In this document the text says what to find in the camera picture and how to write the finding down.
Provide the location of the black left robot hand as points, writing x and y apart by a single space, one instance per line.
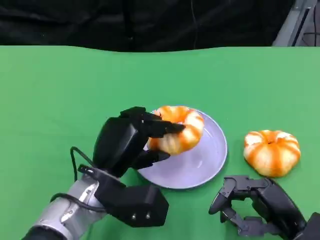
117 142

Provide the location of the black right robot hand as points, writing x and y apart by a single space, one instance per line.
275 202

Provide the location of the orange and white bread roll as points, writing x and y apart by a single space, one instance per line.
271 155
190 135

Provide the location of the green table cloth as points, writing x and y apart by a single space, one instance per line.
160 82

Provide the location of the lilac plate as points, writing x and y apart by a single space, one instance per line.
200 165

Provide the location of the black backdrop curtain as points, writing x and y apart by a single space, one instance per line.
75 22

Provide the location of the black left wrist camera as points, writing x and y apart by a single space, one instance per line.
142 205

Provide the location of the grey metal frame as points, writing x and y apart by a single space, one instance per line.
290 27

